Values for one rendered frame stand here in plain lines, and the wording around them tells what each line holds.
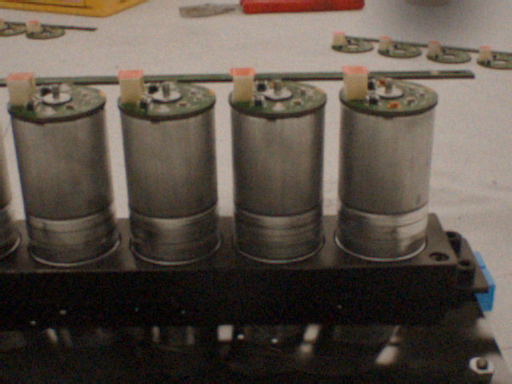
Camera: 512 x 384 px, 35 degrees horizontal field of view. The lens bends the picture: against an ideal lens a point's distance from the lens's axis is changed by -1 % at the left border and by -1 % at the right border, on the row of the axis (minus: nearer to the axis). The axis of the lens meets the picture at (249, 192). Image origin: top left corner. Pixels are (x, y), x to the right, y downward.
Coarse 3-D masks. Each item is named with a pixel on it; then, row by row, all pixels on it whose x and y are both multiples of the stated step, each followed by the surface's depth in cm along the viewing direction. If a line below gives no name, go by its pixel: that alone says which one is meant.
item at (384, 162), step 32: (384, 96) 20; (352, 128) 20; (384, 128) 20; (416, 128) 20; (352, 160) 21; (384, 160) 20; (416, 160) 20; (352, 192) 21; (384, 192) 20; (416, 192) 21; (352, 224) 21; (384, 224) 21; (416, 224) 21; (384, 256) 21
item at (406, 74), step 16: (0, 80) 22; (48, 80) 22; (64, 80) 22; (80, 80) 22; (96, 80) 22; (112, 80) 22; (144, 80) 22; (160, 80) 22; (176, 80) 22; (192, 80) 22; (208, 80) 22; (224, 80) 22; (256, 80) 22; (272, 80) 22; (288, 80) 22; (304, 80) 22; (320, 80) 22; (336, 80) 22
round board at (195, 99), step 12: (156, 84) 21; (180, 84) 22; (192, 84) 22; (120, 96) 21; (192, 96) 21; (204, 96) 21; (120, 108) 20; (132, 108) 20; (144, 108) 20; (156, 108) 20; (168, 108) 20; (180, 108) 20; (192, 108) 20; (204, 108) 20
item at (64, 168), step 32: (64, 96) 21; (32, 128) 20; (64, 128) 20; (96, 128) 20; (32, 160) 20; (64, 160) 20; (96, 160) 21; (32, 192) 21; (64, 192) 20; (96, 192) 21; (32, 224) 21; (64, 224) 21; (96, 224) 21; (32, 256) 22; (64, 256) 21; (96, 256) 21
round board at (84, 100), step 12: (72, 96) 21; (84, 96) 21; (96, 96) 21; (12, 108) 20; (24, 108) 20; (36, 108) 20; (60, 108) 20; (72, 108) 20; (84, 108) 20; (96, 108) 20; (24, 120) 20; (36, 120) 20; (48, 120) 20; (60, 120) 20
